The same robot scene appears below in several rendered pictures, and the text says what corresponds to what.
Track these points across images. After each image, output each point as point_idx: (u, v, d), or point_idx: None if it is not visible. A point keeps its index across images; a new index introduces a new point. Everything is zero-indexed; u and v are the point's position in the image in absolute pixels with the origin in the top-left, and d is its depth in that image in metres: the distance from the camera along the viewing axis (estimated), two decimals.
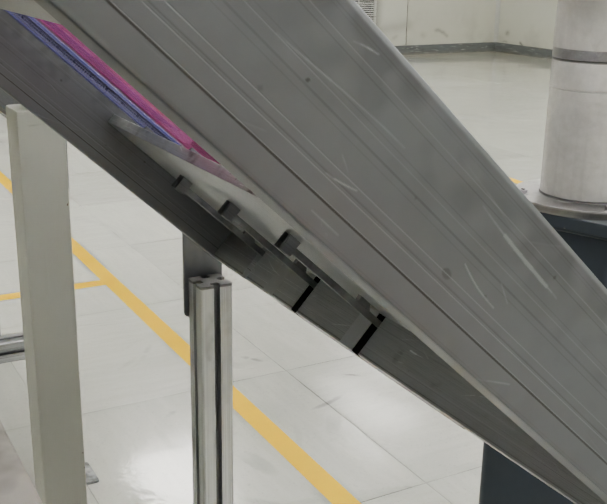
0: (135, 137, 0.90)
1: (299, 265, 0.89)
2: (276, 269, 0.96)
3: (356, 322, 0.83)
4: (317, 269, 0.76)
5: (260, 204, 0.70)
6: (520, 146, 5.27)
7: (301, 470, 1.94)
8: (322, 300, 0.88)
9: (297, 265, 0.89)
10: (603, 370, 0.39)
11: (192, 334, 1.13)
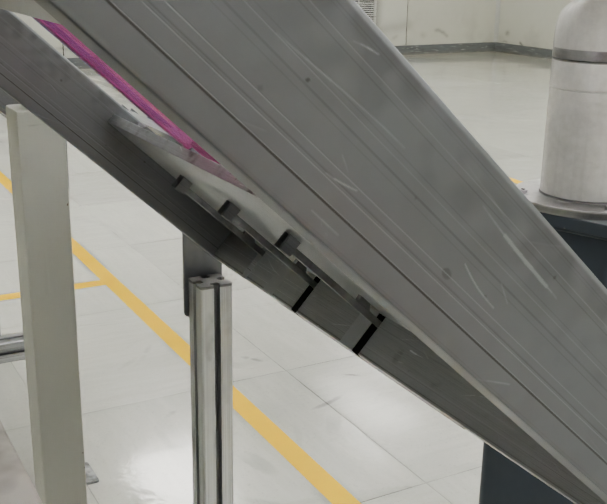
0: (135, 137, 0.90)
1: (299, 265, 0.89)
2: (276, 269, 0.96)
3: (356, 322, 0.83)
4: (317, 269, 0.76)
5: (260, 204, 0.70)
6: (520, 146, 5.27)
7: (301, 470, 1.94)
8: (322, 300, 0.88)
9: (297, 265, 0.89)
10: (603, 370, 0.39)
11: (192, 334, 1.13)
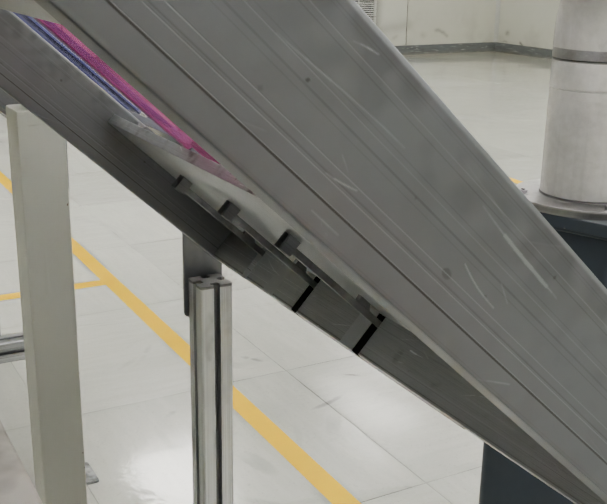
0: (135, 137, 0.90)
1: (299, 265, 0.89)
2: (276, 269, 0.96)
3: (356, 322, 0.83)
4: (317, 269, 0.76)
5: (260, 204, 0.70)
6: (520, 146, 5.27)
7: (301, 470, 1.94)
8: (322, 300, 0.88)
9: (297, 265, 0.89)
10: (603, 370, 0.39)
11: (192, 334, 1.13)
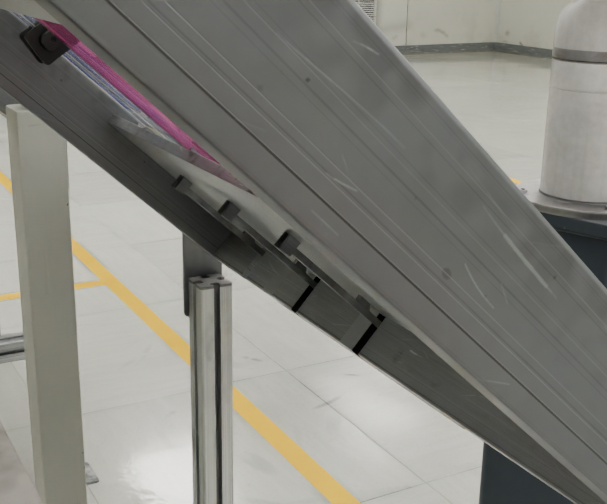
0: (135, 137, 0.90)
1: (299, 265, 0.89)
2: (276, 269, 0.96)
3: (356, 322, 0.83)
4: (317, 269, 0.76)
5: (260, 204, 0.70)
6: (520, 146, 5.27)
7: (301, 470, 1.94)
8: (322, 300, 0.88)
9: (297, 265, 0.89)
10: (603, 370, 0.39)
11: (192, 334, 1.13)
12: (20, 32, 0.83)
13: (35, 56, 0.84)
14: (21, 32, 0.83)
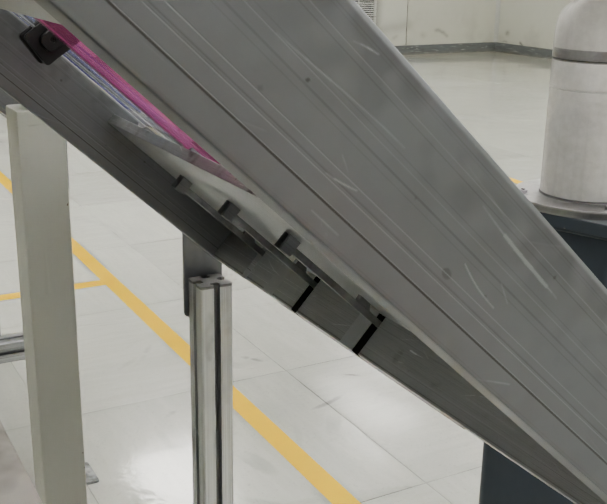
0: (135, 137, 0.90)
1: (299, 265, 0.89)
2: (276, 269, 0.96)
3: (356, 322, 0.83)
4: (317, 269, 0.76)
5: (260, 204, 0.70)
6: (520, 146, 5.27)
7: (301, 470, 1.94)
8: (322, 300, 0.88)
9: (297, 265, 0.89)
10: (603, 370, 0.39)
11: (192, 334, 1.13)
12: (20, 32, 0.83)
13: (35, 56, 0.84)
14: (21, 32, 0.83)
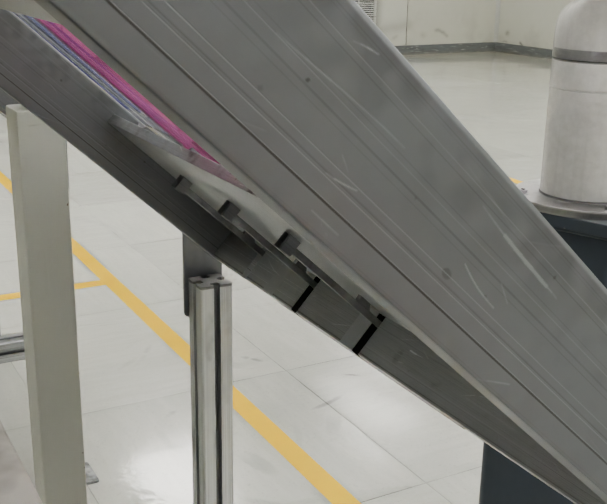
0: (135, 137, 0.90)
1: (299, 265, 0.89)
2: (276, 269, 0.96)
3: (356, 322, 0.83)
4: (317, 269, 0.76)
5: (260, 204, 0.70)
6: (520, 146, 5.27)
7: (301, 470, 1.94)
8: (322, 300, 0.88)
9: (297, 265, 0.89)
10: (603, 370, 0.39)
11: (192, 334, 1.13)
12: None
13: None
14: None
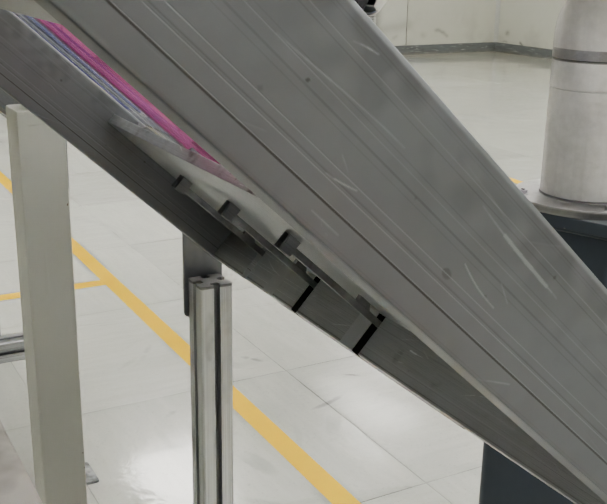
0: (135, 137, 0.90)
1: (299, 265, 0.89)
2: (276, 269, 0.96)
3: (356, 322, 0.83)
4: (317, 269, 0.76)
5: (260, 204, 0.70)
6: (520, 146, 5.27)
7: (301, 470, 1.94)
8: (322, 300, 0.88)
9: (297, 265, 0.89)
10: (603, 370, 0.39)
11: (192, 334, 1.13)
12: None
13: None
14: None
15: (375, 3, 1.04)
